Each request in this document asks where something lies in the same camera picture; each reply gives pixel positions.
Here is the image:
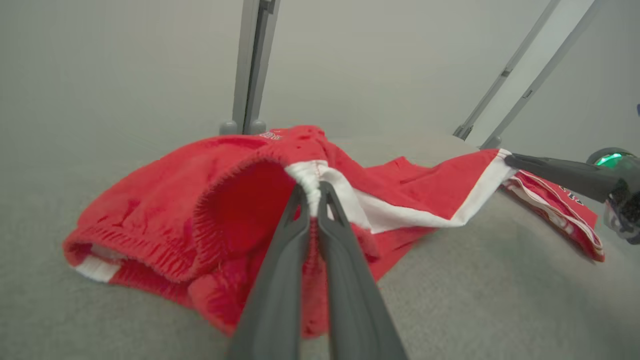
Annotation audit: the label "grey partition frame, light panel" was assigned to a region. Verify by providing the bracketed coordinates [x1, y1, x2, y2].
[452, 0, 601, 151]

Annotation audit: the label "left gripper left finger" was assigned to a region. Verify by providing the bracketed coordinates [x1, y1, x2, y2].
[227, 184, 311, 360]

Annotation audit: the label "red shorts with white panels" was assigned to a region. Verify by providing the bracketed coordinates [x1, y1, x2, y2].
[62, 125, 516, 341]

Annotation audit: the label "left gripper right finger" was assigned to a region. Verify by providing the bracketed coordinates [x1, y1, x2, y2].
[317, 181, 409, 360]

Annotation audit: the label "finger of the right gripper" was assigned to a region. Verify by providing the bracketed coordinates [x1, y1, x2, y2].
[504, 152, 624, 204]

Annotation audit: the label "red basketball jersey with number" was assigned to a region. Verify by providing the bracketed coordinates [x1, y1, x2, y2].
[502, 169, 606, 263]

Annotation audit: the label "grey partition post with feet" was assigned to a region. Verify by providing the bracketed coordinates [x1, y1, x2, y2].
[219, 0, 282, 136]

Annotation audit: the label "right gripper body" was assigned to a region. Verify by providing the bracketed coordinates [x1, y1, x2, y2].
[586, 146, 640, 246]

